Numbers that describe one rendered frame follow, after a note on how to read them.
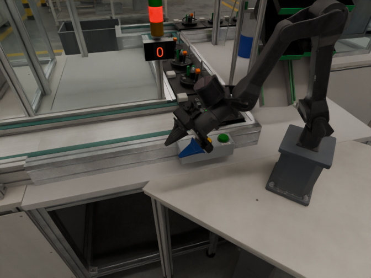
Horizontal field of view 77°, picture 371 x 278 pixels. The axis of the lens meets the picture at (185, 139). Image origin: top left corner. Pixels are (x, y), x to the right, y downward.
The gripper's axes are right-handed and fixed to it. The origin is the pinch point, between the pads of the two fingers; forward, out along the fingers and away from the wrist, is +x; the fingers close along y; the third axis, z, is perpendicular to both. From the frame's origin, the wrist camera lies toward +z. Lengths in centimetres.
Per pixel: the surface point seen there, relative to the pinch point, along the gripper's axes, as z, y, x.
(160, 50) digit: 42.6, 0.0, -15.9
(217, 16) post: 122, -61, -79
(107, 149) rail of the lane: 23.7, -4.2, 23.3
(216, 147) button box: 4.7, -21.4, -7.6
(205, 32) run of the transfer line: 132, -72, -68
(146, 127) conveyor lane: 33.4, -17.9, 9.6
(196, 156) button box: 6.4, -20.0, 0.4
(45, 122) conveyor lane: 54, 3, 41
